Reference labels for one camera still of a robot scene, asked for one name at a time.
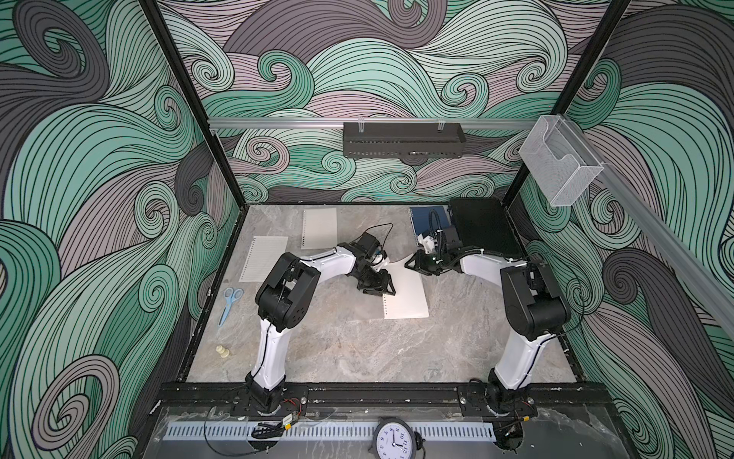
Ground torn lined notebook page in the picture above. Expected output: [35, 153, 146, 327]
[239, 236, 289, 283]

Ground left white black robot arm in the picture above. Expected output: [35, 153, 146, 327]
[246, 242, 396, 413]

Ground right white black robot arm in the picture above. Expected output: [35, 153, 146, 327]
[404, 249, 572, 417]

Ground blue cover notebook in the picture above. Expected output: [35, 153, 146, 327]
[409, 206, 453, 250]

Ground black hard case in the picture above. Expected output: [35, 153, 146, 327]
[448, 197, 526, 259]

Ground round analog clock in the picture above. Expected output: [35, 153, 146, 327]
[369, 418, 418, 459]

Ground small yellow-green object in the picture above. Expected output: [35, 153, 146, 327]
[215, 345, 231, 359]

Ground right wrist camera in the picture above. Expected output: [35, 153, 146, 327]
[417, 210, 463, 256]

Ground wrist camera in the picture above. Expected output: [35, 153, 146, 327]
[351, 231, 382, 263]
[417, 210, 463, 256]

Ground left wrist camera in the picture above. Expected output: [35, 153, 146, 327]
[351, 231, 382, 263]

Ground black wall-mounted tray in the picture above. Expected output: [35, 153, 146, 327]
[342, 122, 466, 161]

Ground blue handled scissors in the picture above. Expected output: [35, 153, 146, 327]
[219, 287, 244, 327]

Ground clear acrylic wall holder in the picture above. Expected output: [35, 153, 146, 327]
[519, 115, 604, 208]

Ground aluminium wall rail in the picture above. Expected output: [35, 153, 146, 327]
[208, 117, 536, 131]

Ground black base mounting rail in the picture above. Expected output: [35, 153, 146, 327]
[157, 380, 611, 419]

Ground white slotted cable duct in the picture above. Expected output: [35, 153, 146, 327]
[164, 421, 496, 443]

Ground right side aluminium rail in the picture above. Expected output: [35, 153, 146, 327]
[561, 117, 733, 335]

